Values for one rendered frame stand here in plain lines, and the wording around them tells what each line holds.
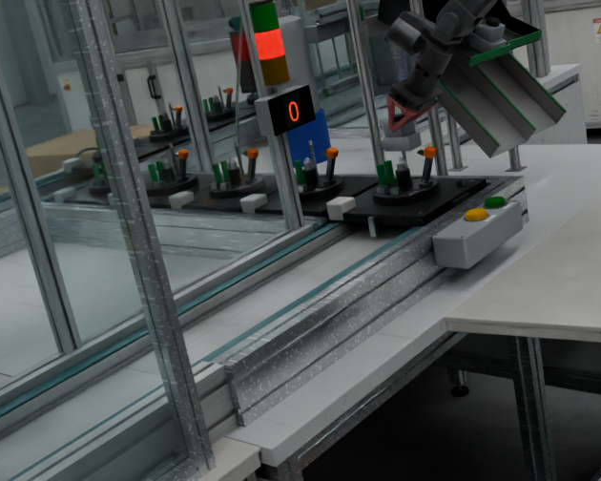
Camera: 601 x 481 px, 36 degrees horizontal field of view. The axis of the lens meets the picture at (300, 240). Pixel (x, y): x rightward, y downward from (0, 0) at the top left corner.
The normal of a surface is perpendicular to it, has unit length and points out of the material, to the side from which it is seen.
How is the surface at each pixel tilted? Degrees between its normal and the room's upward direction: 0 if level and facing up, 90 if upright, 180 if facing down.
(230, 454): 0
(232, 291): 90
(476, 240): 90
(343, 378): 0
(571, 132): 90
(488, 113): 45
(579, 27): 90
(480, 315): 0
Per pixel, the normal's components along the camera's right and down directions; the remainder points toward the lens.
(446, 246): -0.63, 0.36
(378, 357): -0.19, -0.93
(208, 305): 0.75, 0.06
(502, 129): 0.30, -0.58
